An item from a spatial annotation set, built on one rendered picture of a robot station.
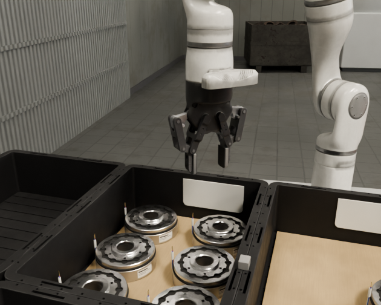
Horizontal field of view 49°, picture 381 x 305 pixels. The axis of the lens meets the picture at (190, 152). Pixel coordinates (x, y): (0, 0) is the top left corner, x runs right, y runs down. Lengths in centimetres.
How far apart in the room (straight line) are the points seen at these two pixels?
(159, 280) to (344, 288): 30
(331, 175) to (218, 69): 47
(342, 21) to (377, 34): 676
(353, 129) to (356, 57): 666
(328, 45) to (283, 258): 44
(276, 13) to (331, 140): 745
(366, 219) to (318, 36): 37
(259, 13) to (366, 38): 203
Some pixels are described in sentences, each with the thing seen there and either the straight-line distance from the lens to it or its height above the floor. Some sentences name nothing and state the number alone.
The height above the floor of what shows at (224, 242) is 86.
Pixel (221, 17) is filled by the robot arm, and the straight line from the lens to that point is 63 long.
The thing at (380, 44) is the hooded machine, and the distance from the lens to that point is 770.
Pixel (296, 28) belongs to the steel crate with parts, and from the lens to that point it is 718.
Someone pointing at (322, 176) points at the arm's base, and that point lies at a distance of 102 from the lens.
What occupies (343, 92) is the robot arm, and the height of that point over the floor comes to 107.
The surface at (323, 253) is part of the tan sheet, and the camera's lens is 81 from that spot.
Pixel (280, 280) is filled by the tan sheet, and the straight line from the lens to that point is 73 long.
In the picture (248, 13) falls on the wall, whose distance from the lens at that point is 839.
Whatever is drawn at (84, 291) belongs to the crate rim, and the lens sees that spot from 55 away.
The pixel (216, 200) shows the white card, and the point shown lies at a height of 88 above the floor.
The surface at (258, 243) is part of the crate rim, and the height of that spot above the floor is 93.
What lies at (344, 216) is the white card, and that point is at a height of 88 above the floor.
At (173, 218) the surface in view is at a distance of 82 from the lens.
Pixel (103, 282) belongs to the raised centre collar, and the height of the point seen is 87.
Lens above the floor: 127
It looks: 21 degrees down
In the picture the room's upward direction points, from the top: straight up
